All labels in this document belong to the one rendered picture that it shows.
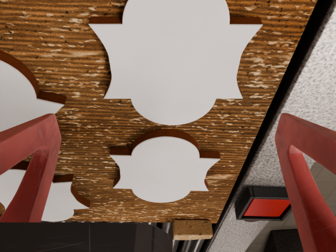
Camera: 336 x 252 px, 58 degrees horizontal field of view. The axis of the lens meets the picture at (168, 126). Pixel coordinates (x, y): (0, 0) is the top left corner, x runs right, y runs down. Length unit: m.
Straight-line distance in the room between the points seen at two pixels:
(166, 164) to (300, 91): 0.15
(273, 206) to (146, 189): 0.20
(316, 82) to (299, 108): 0.04
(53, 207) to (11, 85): 0.22
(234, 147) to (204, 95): 0.10
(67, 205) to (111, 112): 0.18
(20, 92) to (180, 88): 0.13
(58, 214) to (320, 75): 0.36
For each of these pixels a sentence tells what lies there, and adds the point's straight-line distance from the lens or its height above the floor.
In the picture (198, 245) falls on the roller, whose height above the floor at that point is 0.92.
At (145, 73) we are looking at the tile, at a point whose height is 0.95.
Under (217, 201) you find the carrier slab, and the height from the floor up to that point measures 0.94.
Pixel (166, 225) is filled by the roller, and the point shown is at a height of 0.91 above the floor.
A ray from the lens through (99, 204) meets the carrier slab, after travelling 0.45.
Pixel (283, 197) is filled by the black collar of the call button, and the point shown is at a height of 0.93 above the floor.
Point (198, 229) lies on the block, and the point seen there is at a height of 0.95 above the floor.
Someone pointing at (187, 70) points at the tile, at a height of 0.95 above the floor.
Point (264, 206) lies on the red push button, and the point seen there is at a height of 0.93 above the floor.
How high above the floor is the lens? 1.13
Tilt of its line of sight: 41 degrees down
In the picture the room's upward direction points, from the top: 179 degrees clockwise
